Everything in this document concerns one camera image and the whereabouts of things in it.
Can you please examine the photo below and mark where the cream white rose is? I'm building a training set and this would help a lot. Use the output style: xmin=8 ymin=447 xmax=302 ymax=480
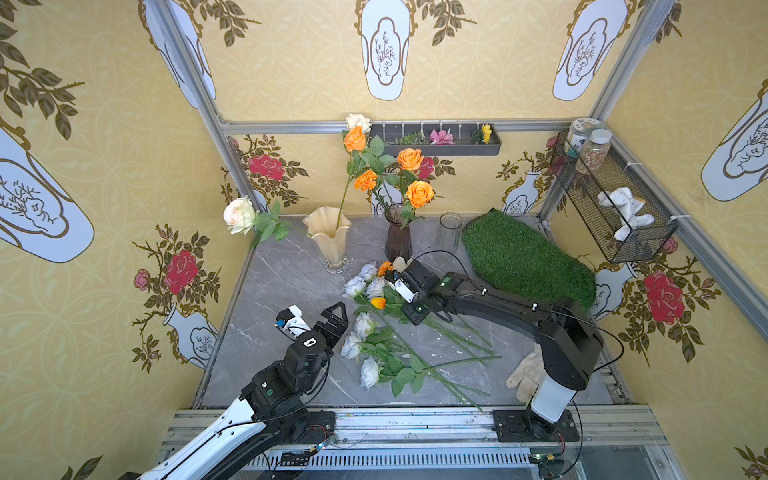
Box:
xmin=392 ymin=257 xmax=410 ymax=273
xmin=223 ymin=197 xmax=298 ymax=250
xmin=340 ymin=113 xmax=372 ymax=210

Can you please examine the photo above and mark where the pale blue white rose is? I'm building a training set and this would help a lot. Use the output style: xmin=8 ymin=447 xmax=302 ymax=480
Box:
xmin=358 ymin=262 xmax=379 ymax=282

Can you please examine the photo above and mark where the orange marigold flower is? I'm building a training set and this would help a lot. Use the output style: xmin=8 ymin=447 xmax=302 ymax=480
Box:
xmin=354 ymin=170 xmax=397 ymax=215

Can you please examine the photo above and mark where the orange rose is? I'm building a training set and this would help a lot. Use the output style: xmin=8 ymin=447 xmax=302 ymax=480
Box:
xmin=401 ymin=180 xmax=435 ymax=228
xmin=397 ymin=148 xmax=424 ymax=202
xmin=342 ymin=125 xmax=397 ymax=211

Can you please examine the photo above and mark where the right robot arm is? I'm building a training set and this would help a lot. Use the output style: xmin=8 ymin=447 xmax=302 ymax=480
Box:
xmin=391 ymin=260 xmax=604 ymax=425

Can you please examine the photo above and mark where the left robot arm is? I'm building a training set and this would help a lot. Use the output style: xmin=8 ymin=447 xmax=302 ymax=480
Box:
xmin=127 ymin=301 xmax=349 ymax=479

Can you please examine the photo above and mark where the purple ribbed glass vase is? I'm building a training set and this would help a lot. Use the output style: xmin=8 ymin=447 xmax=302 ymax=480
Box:
xmin=385 ymin=203 xmax=413 ymax=262

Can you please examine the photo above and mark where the clear glass vase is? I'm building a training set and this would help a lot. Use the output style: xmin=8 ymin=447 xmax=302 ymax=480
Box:
xmin=435 ymin=212 xmax=463 ymax=253

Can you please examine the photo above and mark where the green artificial grass mat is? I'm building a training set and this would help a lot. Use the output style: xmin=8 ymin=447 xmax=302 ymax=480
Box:
xmin=462 ymin=209 xmax=597 ymax=310

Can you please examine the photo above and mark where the cream wavy glass vase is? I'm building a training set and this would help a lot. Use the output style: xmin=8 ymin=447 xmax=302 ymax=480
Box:
xmin=303 ymin=207 xmax=352 ymax=273

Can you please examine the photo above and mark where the beige work glove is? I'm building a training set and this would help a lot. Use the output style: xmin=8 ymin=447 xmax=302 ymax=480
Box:
xmin=505 ymin=345 xmax=546 ymax=404

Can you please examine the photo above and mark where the pink flower in tray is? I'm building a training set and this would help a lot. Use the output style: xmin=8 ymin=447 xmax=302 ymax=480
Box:
xmin=429 ymin=129 xmax=454 ymax=146

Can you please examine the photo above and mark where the yellow flower in tray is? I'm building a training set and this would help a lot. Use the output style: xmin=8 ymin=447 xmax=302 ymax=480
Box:
xmin=480 ymin=124 xmax=492 ymax=144

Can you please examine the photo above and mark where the white plush toy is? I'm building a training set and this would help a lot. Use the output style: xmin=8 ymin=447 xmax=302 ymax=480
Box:
xmin=597 ymin=187 xmax=655 ymax=242

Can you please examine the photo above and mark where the jar of coloured beads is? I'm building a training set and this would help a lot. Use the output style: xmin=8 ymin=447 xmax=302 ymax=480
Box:
xmin=576 ymin=129 xmax=612 ymax=175

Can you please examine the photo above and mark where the glass jar with label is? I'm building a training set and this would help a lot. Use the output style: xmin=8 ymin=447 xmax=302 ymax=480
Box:
xmin=565 ymin=117 xmax=603 ymax=158

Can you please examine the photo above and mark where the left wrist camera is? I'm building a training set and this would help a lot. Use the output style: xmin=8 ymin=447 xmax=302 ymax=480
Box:
xmin=275 ymin=305 xmax=311 ymax=341

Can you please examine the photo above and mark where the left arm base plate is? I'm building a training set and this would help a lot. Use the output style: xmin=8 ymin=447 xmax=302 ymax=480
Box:
xmin=289 ymin=410 xmax=336 ymax=445

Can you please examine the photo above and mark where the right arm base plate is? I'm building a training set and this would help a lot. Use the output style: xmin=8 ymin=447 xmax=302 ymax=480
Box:
xmin=492 ymin=409 xmax=581 ymax=443

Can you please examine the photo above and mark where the grey wall planter tray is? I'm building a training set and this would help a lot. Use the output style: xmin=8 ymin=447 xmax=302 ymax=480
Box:
xmin=370 ymin=121 xmax=502 ymax=157

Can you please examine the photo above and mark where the black wire wall basket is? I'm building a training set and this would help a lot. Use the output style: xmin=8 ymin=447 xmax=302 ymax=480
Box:
xmin=538 ymin=131 xmax=677 ymax=263

